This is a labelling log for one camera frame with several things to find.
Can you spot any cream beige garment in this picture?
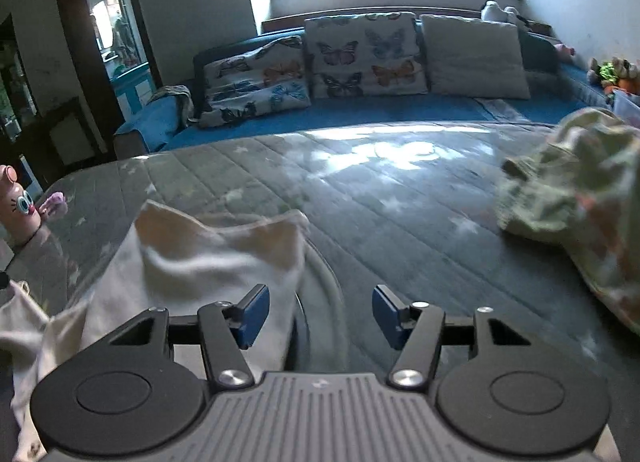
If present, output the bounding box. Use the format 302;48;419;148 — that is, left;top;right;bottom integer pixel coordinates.
1;201;308;461

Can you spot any grey blanket on sofa arm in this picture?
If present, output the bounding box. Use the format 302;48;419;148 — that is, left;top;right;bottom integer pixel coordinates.
149;84;195;126

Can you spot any pink cartoon water bottle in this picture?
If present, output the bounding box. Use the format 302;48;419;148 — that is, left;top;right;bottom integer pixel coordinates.
0;165;41;245

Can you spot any green floral garment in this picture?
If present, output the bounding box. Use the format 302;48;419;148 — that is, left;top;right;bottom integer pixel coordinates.
496;107;639;332

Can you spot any blue sofa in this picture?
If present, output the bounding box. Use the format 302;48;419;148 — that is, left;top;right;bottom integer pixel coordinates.
113;32;613;159

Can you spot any left butterfly pillow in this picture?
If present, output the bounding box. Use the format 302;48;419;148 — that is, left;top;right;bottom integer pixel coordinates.
198;36;311;128

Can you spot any colourful plush toy pile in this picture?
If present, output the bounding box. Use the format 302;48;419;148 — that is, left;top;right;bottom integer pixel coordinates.
587;58;639;94

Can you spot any plain grey cushion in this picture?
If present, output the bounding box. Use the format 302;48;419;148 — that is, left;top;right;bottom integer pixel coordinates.
421;14;530;100

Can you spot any upright butterfly pillow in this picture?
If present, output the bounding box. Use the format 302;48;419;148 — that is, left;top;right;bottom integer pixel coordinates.
304;12;428;99

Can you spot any white plush toy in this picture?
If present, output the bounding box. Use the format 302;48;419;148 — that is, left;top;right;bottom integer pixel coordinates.
480;0;525;26

